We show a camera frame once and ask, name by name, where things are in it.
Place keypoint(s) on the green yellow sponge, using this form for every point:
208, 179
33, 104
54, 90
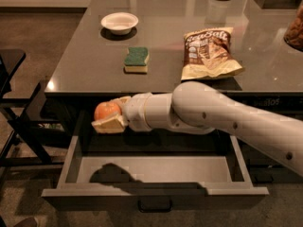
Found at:
136, 60

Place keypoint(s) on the orange fruit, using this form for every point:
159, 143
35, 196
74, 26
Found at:
105, 109

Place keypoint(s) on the white paper bowl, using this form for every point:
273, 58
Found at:
119, 23

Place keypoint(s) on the jar of nuts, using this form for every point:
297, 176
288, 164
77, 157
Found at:
294, 33

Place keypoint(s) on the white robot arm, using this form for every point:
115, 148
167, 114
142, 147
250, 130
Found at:
196, 108

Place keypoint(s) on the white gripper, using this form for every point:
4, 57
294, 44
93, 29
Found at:
134, 112

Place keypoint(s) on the metal drawer handle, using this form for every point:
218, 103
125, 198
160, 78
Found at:
154, 206

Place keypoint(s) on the dark wooden chair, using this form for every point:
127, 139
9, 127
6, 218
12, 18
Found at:
31, 118

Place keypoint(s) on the open grey top drawer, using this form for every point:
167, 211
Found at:
115, 171

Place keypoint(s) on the lower right cabinet drawers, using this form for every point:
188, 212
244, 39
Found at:
261, 168

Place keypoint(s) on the sea salt chip bag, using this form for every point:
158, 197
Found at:
207, 55

